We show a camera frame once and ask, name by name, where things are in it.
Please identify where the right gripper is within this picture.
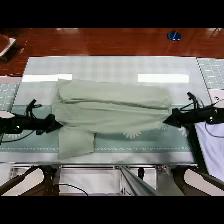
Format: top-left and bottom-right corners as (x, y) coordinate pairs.
(162, 107), (194, 129)

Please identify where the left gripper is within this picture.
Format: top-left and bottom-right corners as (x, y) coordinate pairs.
(35, 113), (64, 136)

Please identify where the pale green shirt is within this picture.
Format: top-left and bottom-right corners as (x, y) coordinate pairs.
(51, 78), (173, 161)

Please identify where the white garment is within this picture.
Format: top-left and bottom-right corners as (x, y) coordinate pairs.
(194, 121), (224, 184)

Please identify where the blue round object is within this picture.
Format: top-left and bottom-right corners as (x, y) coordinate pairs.
(167, 30), (183, 42)

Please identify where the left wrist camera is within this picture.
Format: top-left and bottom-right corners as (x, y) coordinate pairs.
(25, 98), (43, 118)

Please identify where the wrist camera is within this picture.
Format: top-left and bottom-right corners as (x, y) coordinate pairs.
(185, 91), (205, 110)
(25, 98), (43, 118)

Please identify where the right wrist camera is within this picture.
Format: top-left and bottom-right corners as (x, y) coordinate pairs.
(185, 91), (205, 110)

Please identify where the black cable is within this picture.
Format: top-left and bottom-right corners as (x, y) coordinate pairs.
(203, 121), (224, 139)
(0, 129), (37, 144)
(57, 182), (90, 197)

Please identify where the silver frame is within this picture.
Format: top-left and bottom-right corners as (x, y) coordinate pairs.
(0, 162), (224, 197)

